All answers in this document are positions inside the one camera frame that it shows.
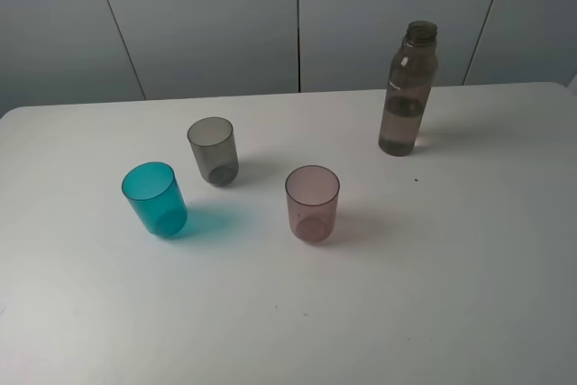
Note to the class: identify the pink translucent cup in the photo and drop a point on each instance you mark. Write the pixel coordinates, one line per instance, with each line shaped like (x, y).
(312, 193)

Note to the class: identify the grey translucent cup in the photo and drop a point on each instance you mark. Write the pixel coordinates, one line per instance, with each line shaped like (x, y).
(212, 142)

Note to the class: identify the teal translucent cup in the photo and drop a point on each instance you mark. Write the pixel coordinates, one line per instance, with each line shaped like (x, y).
(153, 192)

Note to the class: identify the smoky brown water bottle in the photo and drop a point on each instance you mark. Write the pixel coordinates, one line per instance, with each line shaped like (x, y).
(411, 76)

